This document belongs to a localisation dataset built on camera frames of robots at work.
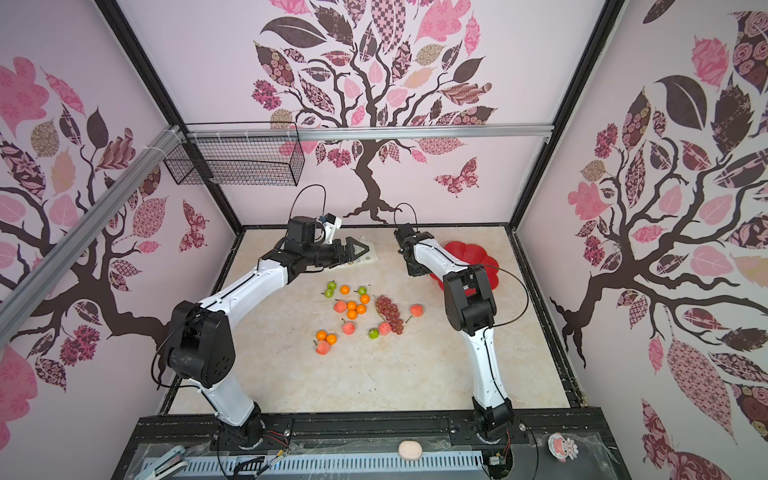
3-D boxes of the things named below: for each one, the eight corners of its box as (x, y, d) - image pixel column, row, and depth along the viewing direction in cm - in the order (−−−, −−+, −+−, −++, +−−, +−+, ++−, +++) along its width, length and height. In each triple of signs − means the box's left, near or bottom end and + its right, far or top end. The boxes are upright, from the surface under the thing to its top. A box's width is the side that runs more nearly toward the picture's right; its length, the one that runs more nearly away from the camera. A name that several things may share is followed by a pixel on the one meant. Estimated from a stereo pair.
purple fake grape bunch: (396, 336, 92) (396, 332, 90) (370, 301, 100) (370, 296, 98) (409, 327, 94) (410, 323, 92) (383, 294, 102) (383, 289, 100)
